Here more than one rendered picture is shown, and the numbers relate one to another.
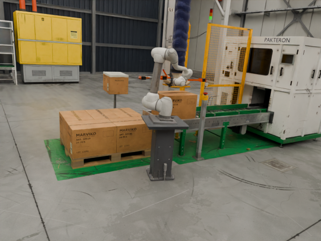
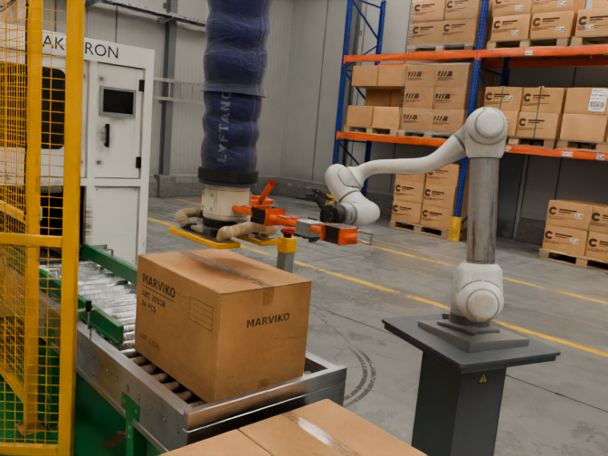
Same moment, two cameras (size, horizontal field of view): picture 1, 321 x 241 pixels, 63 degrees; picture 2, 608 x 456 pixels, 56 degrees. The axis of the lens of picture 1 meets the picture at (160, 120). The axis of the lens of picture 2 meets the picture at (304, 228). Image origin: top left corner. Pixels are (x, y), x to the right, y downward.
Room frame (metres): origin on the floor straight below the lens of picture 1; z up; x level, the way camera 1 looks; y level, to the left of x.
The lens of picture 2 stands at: (4.29, 1.96, 1.47)
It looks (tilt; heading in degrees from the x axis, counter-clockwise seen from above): 9 degrees down; 258
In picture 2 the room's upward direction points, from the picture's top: 5 degrees clockwise
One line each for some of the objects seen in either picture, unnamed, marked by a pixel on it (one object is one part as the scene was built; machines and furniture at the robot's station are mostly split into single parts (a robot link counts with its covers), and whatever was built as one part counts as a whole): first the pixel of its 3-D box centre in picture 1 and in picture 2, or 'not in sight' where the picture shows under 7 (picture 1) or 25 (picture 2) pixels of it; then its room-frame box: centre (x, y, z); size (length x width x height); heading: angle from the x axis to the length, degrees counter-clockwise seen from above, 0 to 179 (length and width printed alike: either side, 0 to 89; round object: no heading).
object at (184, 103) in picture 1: (174, 104); (218, 317); (4.13, -0.20, 0.75); 0.60 x 0.40 x 0.40; 120
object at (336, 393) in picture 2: not in sight; (271, 422); (3.94, 0.12, 0.48); 0.70 x 0.03 x 0.15; 30
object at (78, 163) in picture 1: (105, 145); not in sight; (3.87, 0.85, 0.07); 1.20 x 1.00 x 0.14; 120
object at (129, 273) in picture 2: (236, 113); (144, 276); (4.48, -1.33, 0.60); 1.60 x 0.10 x 0.09; 120
